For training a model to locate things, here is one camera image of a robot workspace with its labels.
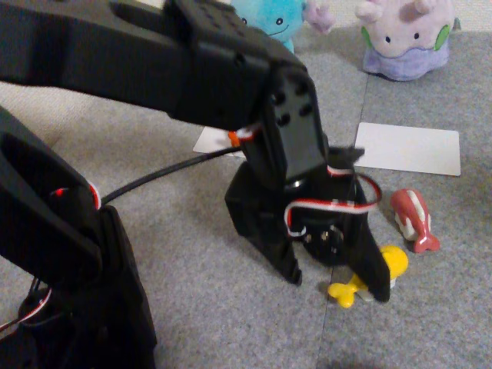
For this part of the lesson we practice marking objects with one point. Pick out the yellow egg sushi toy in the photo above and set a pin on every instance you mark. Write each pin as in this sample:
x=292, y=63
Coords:
x=396, y=261

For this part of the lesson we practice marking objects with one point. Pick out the red tuna sushi toy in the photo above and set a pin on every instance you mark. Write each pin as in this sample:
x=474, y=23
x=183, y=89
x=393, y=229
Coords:
x=413, y=215

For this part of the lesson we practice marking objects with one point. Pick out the purple Goomy plush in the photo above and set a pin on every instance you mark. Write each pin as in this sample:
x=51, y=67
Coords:
x=407, y=42

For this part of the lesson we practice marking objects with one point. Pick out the blue Wooper plush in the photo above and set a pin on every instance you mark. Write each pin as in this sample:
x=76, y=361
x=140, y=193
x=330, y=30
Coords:
x=273, y=17

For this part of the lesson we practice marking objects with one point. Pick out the white card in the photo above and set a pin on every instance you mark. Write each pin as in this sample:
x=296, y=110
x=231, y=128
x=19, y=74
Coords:
x=415, y=150
x=209, y=144

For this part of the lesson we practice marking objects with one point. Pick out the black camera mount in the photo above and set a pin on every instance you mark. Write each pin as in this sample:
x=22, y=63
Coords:
x=346, y=153

